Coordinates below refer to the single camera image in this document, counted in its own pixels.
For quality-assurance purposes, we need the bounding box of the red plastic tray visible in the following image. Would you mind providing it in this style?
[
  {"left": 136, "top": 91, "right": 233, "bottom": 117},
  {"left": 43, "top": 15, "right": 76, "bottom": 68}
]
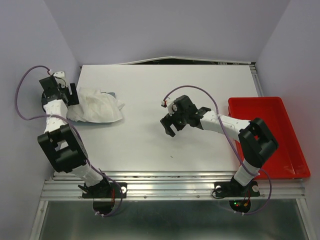
[{"left": 228, "top": 96, "right": 311, "bottom": 179}]

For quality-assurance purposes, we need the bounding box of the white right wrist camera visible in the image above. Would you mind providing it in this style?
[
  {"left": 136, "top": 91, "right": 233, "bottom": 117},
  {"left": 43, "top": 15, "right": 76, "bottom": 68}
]
[{"left": 161, "top": 97, "right": 178, "bottom": 115}]

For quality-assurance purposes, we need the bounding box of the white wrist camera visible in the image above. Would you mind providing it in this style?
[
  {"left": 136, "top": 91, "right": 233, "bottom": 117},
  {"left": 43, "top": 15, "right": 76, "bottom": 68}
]
[
  {"left": 161, "top": 97, "right": 178, "bottom": 115},
  {"left": 52, "top": 71, "right": 67, "bottom": 85}
]

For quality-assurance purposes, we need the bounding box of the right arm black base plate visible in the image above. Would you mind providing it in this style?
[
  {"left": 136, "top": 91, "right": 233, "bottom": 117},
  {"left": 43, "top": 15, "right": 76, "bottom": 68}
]
[{"left": 211, "top": 181, "right": 260, "bottom": 199}]

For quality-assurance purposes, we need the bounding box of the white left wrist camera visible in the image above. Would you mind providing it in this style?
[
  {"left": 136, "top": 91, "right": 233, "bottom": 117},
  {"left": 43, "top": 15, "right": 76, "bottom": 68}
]
[{"left": 52, "top": 71, "right": 67, "bottom": 85}]

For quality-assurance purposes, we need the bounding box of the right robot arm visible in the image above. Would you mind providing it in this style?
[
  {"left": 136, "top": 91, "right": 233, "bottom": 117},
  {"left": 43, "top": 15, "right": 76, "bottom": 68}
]
[{"left": 160, "top": 95, "right": 279, "bottom": 199}]

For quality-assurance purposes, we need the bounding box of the folded light blue skirt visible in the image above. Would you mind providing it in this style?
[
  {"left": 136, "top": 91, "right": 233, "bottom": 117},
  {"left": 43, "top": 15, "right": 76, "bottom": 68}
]
[{"left": 69, "top": 91, "right": 118, "bottom": 125}]

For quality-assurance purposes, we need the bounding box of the aluminium frame rail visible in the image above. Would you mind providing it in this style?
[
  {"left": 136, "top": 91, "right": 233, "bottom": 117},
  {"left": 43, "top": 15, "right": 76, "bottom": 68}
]
[{"left": 40, "top": 171, "right": 306, "bottom": 201}]

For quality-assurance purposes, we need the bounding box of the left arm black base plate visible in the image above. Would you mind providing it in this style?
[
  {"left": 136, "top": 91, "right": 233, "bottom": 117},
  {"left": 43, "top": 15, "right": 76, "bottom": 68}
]
[{"left": 78, "top": 182, "right": 127, "bottom": 199}]

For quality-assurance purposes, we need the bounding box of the white skirt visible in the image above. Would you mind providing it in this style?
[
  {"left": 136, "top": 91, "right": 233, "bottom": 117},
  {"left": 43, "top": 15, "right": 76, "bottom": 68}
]
[{"left": 66, "top": 86, "right": 125, "bottom": 124}]

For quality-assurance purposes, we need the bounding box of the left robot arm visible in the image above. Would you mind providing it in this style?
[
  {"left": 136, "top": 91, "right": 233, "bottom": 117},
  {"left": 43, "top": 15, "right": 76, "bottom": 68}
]
[{"left": 37, "top": 75, "right": 112, "bottom": 199}]

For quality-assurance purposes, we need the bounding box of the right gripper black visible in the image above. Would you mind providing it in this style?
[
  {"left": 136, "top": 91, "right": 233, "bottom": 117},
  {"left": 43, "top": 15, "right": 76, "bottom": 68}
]
[{"left": 160, "top": 107, "right": 188, "bottom": 137}]

